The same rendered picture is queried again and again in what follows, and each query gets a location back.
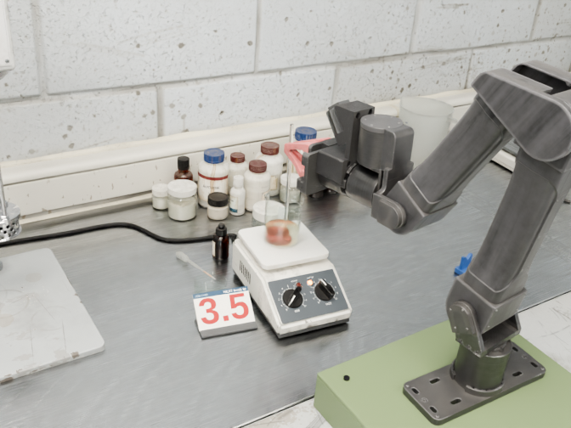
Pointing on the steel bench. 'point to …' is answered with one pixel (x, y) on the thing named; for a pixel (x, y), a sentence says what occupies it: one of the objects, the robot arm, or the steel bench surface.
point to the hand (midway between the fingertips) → (290, 149)
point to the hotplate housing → (261, 290)
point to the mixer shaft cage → (8, 216)
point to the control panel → (311, 305)
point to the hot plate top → (263, 254)
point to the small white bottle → (237, 196)
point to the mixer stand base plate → (41, 317)
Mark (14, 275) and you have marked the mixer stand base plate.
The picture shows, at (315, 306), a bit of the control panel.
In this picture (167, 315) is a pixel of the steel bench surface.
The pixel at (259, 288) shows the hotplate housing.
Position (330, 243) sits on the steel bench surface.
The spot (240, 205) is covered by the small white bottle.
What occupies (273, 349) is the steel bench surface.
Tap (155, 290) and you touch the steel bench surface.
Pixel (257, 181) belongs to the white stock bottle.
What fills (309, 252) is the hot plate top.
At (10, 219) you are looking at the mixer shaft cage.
